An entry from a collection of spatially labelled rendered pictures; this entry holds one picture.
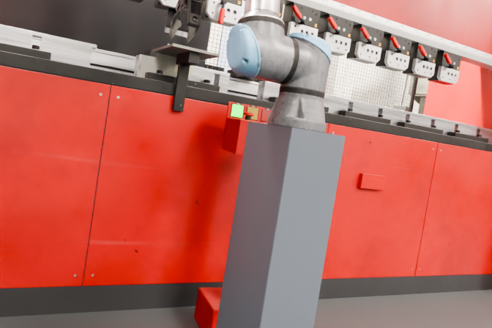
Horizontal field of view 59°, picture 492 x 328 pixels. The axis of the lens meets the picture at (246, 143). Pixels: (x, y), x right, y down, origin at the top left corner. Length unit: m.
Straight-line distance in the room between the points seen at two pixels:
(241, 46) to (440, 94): 2.62
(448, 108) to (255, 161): 2.47
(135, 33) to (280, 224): 1.53
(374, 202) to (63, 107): 1.49
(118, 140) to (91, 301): 0.59
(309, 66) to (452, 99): 2.42
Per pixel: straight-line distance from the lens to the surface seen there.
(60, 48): 1.74
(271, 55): 1.03
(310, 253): 1.13
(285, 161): 1.01
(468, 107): 3.35
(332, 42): 2.17
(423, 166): 2.48
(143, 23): 2.35
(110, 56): 2.02
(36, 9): 2.29
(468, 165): 2.76
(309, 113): 1.07
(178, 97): 1.67
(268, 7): 1.08
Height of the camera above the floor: 0.77
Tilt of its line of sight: 2 degrees down
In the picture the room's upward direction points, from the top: 9 degrees clockwise
